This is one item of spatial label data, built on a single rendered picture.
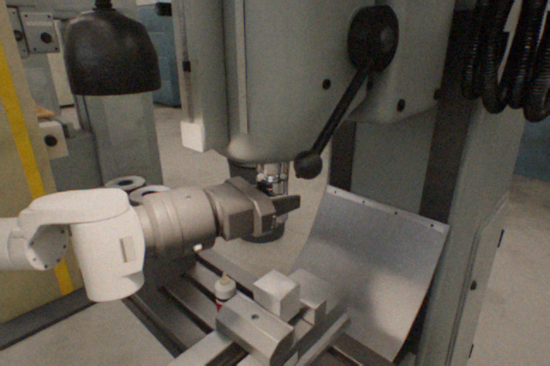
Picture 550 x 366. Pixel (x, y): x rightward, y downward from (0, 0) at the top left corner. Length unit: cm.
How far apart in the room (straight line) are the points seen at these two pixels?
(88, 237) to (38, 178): 177
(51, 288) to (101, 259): 204
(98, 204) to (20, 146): 173
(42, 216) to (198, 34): 26
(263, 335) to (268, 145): 30
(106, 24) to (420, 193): 68
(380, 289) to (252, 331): 36
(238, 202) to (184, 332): 36
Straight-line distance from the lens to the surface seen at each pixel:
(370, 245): 87
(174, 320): 78
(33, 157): 216
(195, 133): 40
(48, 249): 51
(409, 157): 80
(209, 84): 39
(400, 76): 51
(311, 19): 38
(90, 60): 30
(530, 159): 472
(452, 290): 93
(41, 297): 248
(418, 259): 83
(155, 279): 84
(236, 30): 38
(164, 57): 780
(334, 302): 69
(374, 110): 51
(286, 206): 51
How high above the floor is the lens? 146
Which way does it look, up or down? 23 degrees down
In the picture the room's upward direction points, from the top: straight up
